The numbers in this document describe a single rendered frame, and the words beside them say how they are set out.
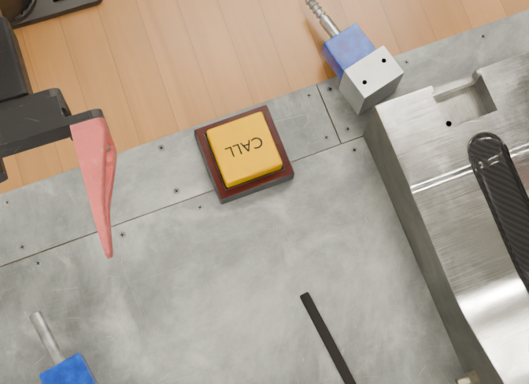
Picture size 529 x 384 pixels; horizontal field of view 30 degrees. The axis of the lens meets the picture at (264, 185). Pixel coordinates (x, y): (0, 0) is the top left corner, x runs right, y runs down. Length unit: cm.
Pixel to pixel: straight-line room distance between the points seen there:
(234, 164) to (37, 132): 43
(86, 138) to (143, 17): 51
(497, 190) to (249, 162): 24
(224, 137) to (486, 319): 31
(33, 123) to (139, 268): 44
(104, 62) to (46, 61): 6
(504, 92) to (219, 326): 36
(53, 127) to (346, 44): 50
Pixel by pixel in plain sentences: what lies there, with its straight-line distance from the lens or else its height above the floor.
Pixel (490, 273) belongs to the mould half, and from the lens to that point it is 94.
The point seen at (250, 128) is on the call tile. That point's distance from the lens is 99.
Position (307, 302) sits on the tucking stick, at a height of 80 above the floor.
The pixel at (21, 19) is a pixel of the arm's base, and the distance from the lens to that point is 108.
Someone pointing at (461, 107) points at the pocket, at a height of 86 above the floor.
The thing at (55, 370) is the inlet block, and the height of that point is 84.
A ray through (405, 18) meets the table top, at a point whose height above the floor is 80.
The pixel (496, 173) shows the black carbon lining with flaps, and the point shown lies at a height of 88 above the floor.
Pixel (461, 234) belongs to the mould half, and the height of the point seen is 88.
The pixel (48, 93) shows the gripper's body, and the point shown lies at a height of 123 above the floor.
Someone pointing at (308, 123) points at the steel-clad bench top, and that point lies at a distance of 104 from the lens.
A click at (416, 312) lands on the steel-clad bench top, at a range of 101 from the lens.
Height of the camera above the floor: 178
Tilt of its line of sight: 75 degrees down
